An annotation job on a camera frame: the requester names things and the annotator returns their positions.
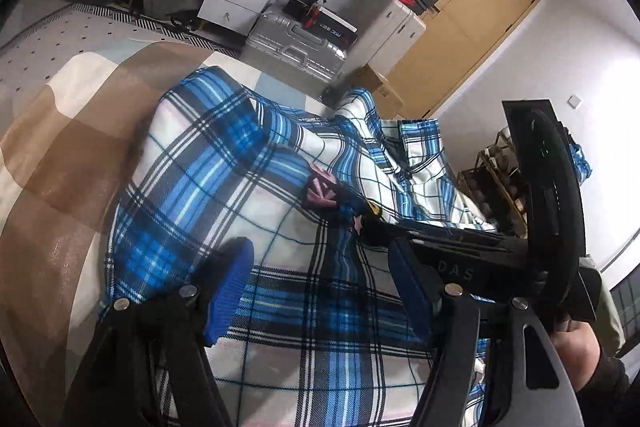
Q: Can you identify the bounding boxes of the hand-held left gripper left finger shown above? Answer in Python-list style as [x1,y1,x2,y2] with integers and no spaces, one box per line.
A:
[57,237,256,427]

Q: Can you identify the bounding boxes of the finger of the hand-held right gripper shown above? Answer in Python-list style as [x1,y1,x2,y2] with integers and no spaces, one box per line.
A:
[302,167,526,258]
[410,249,548,303]

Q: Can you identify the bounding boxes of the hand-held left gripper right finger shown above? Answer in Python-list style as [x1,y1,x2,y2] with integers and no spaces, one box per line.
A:
[389,238,586,427]

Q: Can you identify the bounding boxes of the blue plaid shirt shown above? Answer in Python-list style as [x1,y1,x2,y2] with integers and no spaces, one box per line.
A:
[97,67,593,427]

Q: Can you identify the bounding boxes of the person's right forearm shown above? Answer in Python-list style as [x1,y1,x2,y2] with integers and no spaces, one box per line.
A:
[580,347,632,427]

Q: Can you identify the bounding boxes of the person's right hand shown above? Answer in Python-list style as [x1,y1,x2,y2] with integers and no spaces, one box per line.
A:
[552,321,601,394]

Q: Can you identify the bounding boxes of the row of shoes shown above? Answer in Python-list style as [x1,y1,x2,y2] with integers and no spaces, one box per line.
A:
[465,147,526,228]

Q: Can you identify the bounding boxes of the wooden shoe rack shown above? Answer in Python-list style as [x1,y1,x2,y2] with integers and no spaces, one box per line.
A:
[457,129,531,238]

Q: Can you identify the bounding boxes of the brown cardboard box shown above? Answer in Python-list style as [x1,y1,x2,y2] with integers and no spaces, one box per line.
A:
[350,66,406,118]

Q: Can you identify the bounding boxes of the wooden door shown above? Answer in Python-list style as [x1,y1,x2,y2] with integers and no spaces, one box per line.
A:
[387,0,546,120]

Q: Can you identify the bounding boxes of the white suitcase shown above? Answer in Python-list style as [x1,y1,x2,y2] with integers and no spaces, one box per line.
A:
[367,0,426,78]

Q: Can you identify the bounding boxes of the brown checkered cloth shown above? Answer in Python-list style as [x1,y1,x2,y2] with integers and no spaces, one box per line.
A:
[0,39,336,427]

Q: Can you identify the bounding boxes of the black red printed box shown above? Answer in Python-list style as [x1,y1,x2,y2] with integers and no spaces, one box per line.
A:
[300,4,358,48]

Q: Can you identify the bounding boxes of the silver suitcase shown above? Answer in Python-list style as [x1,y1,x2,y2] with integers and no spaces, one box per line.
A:
[242,4,351,82]

